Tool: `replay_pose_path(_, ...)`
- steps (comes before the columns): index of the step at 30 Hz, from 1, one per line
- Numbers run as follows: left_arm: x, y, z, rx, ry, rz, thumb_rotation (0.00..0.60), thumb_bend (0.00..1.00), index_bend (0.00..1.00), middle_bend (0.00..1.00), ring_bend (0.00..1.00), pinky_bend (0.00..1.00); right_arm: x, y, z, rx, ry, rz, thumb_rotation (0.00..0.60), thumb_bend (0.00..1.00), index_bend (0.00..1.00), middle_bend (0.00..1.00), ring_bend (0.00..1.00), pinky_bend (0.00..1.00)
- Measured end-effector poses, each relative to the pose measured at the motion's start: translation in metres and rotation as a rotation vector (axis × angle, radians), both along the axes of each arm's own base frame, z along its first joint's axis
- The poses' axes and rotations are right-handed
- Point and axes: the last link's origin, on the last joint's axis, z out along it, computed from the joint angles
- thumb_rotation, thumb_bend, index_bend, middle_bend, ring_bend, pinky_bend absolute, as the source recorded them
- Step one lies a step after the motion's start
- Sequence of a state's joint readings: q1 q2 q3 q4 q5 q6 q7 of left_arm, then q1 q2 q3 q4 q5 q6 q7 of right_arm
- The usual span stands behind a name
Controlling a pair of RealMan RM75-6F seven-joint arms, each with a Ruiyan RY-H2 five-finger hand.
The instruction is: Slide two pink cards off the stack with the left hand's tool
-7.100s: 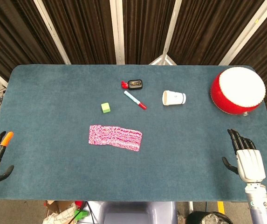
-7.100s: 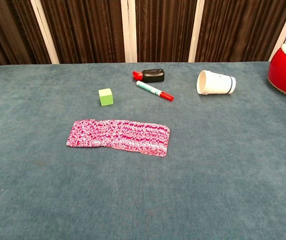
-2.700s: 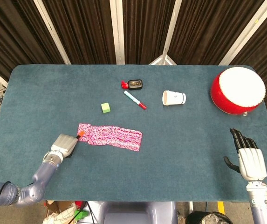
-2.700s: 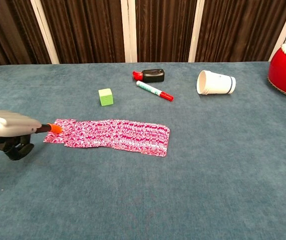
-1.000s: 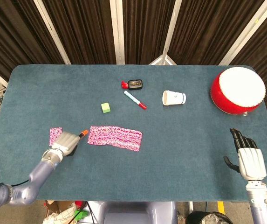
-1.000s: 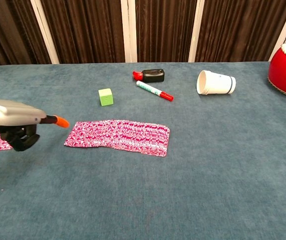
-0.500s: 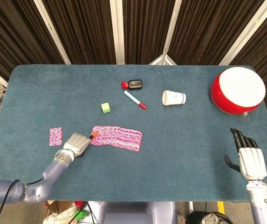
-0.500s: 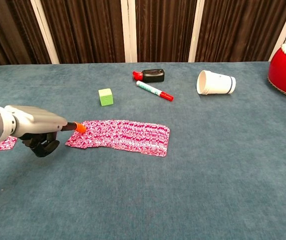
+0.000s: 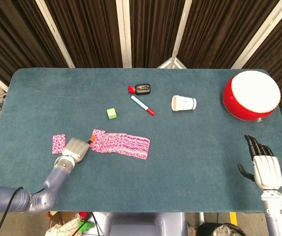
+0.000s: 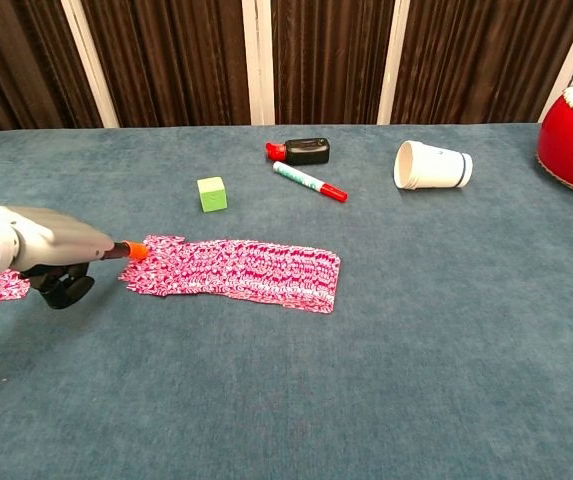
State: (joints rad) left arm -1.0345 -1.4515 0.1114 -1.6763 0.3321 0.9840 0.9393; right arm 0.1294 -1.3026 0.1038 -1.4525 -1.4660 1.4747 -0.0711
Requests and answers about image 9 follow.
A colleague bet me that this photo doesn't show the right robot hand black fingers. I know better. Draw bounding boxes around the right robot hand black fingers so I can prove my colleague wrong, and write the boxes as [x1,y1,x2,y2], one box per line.
[237,134,282,190]

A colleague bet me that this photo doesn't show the left robot hand orange fingertip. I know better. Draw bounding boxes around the left robot hand orange fingertip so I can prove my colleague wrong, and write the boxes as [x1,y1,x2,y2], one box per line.
[62,135,96,164]

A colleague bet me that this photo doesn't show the small pink cloth piece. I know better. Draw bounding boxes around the small pink cloth piece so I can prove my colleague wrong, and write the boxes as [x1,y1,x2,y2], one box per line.
[52,134,66,155]

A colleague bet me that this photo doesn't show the grey purple robot base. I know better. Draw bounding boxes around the grey purple robot base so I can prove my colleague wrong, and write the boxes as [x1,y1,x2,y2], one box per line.
[91,211,188,236]

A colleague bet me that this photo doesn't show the pink knitted cloth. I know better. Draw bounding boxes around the pink knitted cloth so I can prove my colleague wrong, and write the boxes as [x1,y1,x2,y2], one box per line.
[91,129,152,161]

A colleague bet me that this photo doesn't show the green cube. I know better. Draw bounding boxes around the green cube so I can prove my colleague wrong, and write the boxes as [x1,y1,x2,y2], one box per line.
[106,107,118,120]

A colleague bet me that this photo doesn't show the teal felt table cover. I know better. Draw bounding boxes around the teal felt table cover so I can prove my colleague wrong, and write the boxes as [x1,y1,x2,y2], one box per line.
[0,68,282,213]

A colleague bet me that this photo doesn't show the cardboard box with papers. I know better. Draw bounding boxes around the cardboard box with papers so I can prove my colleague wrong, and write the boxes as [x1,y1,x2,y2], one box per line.
[46,210,82,236]

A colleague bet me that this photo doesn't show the green plastic object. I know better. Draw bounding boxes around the green plastic object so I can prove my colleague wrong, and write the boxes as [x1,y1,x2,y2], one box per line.
[78,220,94,233]

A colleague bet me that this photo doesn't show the red drum white skin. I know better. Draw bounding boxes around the red drum white skin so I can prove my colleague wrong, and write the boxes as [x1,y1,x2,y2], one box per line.
[222,70,282,123]

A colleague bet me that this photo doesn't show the blue marker red cap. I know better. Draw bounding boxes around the blue marker red cap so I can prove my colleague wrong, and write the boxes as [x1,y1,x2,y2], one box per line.
[130,95,156,116]

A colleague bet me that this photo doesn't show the black fob with red cap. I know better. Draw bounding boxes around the black fob with red cap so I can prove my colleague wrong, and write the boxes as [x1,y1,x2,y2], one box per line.
[127,83,152,96]

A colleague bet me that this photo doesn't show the white paper cup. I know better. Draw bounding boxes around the white paper cup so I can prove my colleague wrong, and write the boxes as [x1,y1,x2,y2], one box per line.
[171,94,197,112]

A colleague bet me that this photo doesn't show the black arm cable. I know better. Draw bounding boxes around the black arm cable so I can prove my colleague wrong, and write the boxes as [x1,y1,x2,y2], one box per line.
[0,186,45,236]

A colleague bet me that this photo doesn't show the white frame pole with foot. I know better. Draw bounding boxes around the white frame pole with foot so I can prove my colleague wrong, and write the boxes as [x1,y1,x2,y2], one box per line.
[157,0,193,69]

